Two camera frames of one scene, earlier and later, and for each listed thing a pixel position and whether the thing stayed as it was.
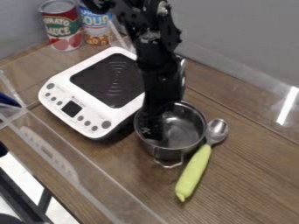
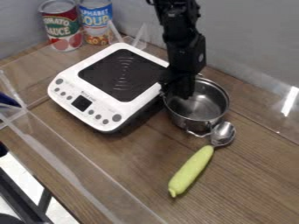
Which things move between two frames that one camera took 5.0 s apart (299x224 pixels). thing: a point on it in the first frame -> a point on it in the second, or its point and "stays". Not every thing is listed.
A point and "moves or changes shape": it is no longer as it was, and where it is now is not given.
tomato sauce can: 62,24 stays
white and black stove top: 96,99 moves or changes shape
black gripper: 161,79 -> 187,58
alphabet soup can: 96,26 stays
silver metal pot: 184,121 -> 197,113
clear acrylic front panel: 50,185 stays
